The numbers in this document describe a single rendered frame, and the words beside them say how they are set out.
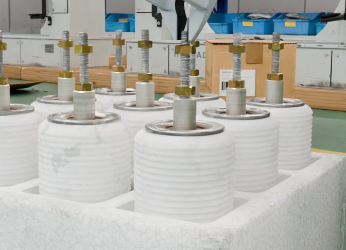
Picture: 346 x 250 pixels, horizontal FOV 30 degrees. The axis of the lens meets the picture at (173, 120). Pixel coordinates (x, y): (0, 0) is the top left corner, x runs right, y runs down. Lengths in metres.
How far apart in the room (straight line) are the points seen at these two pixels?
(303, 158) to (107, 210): 0.30
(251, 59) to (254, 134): 1.17
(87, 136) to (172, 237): 0.14
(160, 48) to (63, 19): 0.85
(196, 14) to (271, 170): 0.20
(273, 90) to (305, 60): 2.08
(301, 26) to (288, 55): 4.06
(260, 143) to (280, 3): 9.63
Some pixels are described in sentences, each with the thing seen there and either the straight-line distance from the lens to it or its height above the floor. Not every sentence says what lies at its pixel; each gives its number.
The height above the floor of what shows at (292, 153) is 0.20.
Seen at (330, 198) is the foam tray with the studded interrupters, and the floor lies 0.14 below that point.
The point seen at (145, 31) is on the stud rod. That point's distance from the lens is 0.76.
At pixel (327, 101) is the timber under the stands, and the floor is 0.03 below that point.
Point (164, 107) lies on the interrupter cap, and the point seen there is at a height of 0.25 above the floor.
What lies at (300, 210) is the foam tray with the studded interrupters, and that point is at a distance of 0.71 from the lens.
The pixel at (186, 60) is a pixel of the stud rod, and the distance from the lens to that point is 0.60.
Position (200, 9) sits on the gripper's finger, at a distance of 0.59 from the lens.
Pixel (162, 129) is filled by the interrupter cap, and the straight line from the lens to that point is 0.59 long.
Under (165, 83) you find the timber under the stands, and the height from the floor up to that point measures 0.05.
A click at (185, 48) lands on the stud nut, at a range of 0.59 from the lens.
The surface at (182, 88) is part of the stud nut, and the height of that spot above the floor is 0.29.
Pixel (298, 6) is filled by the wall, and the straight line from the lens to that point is 10.14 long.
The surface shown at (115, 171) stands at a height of 0.20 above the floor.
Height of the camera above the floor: 0.35
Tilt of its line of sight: 8 degrees down
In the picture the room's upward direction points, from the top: straight up
